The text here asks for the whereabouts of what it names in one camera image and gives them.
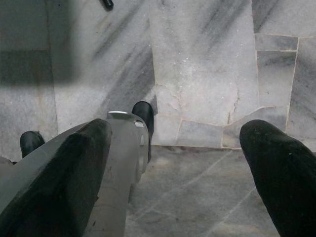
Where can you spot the black robot left foot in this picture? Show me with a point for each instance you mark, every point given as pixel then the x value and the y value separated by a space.
pixel 30 143

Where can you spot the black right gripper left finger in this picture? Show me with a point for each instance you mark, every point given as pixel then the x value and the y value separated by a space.
pixel 61 172

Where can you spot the black robot right foot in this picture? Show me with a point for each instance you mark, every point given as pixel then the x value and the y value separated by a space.
pixel 144 113

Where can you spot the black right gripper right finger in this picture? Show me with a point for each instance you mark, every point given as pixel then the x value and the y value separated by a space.
pixel 284 172

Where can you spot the black robot foot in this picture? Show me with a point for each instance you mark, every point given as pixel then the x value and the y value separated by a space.
pixel 30 143
pixel 144 113

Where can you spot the black round rod end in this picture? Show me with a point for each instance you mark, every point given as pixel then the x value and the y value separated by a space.
pixel 107 4

